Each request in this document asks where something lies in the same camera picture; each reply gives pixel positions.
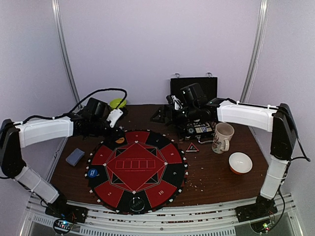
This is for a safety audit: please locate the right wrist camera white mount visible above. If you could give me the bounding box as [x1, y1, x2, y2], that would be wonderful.
[166, 95, 183, 111]

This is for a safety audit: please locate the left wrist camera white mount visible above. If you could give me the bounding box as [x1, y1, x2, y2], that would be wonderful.
[106, 109, 123, 128]

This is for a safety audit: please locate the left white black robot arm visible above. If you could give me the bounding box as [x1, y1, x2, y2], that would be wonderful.
[0, 98, 126, 222]

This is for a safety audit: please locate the right aluminium frame post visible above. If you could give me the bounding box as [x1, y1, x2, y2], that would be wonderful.
[240, 0, 270, 103]

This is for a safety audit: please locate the lime green plastic bowl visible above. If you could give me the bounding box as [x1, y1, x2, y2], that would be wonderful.
[109, 98, 127, 110]

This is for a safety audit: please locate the blue deck of cards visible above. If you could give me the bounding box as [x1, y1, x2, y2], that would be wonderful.
[65, 148, 85, 166]

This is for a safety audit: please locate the blue yellow card box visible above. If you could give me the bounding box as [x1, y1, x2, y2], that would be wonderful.
[194, 124, 212, 133]

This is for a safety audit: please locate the left aluminium frame post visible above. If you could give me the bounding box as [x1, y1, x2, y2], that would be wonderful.
[51, 0, 80, 103]

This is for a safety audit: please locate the white printed ceramic mug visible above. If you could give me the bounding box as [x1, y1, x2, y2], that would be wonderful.
[212, 122, 235, 154]

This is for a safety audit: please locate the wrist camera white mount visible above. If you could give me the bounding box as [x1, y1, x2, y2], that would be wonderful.
[106, 109, 123, 128]
[166, 95, 183, 111]

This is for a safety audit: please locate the white orange ceramic bowl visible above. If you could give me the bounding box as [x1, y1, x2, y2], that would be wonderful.
[228, 152, 252, 175]

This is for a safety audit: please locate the black red triangular token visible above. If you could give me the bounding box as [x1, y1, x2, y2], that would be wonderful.
[186, 142, 199, 152]

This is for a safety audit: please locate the orange big blind button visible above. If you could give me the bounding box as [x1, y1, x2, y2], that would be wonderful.
[115, 137, 125, 144]

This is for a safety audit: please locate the blue small blind button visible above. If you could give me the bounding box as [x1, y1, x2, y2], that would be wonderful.
[87, 169, 98, 178]

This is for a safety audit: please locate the aluminium frame post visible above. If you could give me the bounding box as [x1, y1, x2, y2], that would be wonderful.
[240, 0, 270, 103]
[51, 0, 80, 103]

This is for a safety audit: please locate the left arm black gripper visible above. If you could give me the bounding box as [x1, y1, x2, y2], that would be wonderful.
[90, 116, 124, 143]

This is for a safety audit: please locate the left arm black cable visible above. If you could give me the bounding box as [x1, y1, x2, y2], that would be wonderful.
[71, 88, 128, 116]

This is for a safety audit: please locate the round red black poker mat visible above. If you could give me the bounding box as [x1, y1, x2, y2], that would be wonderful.
[85, 130, 189, 214]

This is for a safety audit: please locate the clear round dealer button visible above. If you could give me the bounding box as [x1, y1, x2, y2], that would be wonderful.
[129, 197, 145, 212]

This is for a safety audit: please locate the black poker chip case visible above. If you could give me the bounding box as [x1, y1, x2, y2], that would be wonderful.
[168, 72, 218, 143]

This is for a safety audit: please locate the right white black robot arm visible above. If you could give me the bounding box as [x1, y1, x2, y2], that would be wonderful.
[150, 83, 299, 222]

